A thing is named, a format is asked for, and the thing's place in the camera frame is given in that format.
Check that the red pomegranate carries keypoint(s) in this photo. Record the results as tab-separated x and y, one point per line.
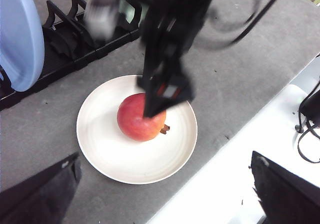
130	117

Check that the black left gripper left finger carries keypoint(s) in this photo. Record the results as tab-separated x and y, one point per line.
42	198

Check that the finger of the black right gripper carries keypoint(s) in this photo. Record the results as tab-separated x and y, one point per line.
178	89
159	67

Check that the black dish rack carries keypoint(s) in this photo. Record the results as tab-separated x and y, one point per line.
67	47

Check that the black cable on white surface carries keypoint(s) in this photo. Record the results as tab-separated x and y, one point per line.
299	128

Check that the green plate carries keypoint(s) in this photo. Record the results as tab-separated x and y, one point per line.
127	11

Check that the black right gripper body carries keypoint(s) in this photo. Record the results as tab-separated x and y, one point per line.
168	32

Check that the white plate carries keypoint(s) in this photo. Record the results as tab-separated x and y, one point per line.
122	158

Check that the blue plate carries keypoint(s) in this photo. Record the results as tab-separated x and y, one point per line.
22	45

